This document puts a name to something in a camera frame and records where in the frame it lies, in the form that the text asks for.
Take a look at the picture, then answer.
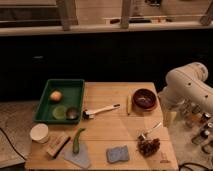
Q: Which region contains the green plastic tray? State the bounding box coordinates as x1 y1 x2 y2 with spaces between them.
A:
34 79 85 124

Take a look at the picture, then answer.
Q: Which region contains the dark red bowl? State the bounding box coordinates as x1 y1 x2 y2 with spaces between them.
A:
132 88 157 111

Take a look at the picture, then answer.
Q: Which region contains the green chili pepper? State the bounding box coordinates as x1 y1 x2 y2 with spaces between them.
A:
72 128 86 154

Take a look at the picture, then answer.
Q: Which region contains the black cable left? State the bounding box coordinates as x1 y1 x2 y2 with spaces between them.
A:
0 127 27 162

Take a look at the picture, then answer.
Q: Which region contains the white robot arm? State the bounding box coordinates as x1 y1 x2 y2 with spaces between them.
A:
158 62 213 127

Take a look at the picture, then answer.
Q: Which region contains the green round lid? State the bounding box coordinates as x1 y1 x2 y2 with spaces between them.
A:
52 105 67 120

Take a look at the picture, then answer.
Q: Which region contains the black cable right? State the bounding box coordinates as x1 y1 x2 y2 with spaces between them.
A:
178 162 213 171

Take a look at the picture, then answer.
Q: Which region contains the wooden scrub brush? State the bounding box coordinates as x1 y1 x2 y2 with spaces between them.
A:
46 132 70 158

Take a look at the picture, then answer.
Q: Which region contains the white handled dish brush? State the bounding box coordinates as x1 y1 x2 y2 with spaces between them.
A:
83 104 120 119

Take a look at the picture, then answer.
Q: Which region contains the brown grape bunch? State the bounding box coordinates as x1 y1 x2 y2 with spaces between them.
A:
138 138 160 157

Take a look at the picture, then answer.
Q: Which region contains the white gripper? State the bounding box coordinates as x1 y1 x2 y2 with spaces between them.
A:
158 89 181 127

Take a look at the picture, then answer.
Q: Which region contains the white paper cup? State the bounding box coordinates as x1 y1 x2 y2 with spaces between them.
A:
30 123 49 143

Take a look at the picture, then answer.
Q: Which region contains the blue sponge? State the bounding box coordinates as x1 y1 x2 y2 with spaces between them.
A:
106 146 130 163

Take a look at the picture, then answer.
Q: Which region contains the spice jar rack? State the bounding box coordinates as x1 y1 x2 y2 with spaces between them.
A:
184 103 212 145

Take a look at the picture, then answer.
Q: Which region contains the orange round fruit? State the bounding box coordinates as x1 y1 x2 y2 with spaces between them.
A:
50 91 62 102

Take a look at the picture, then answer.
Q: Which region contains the grey cloth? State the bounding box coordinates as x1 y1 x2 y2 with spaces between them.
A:
64 142 91 169

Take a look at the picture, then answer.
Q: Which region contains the black cable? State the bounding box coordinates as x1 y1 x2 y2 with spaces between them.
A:
0 127 27 162
178 162 213 171

